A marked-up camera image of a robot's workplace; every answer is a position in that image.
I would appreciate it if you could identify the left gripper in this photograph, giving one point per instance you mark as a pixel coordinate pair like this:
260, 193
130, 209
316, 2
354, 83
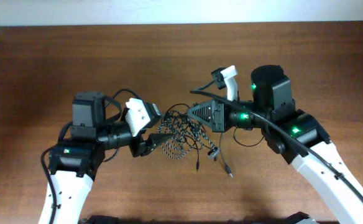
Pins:
137, 145

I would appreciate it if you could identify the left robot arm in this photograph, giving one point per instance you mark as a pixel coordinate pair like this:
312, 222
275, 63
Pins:
99, 123

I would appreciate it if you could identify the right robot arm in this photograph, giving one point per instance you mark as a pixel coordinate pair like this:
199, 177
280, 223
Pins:
294, 134

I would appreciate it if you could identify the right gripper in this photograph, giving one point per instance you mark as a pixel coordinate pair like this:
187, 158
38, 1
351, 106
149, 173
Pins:
219, 116

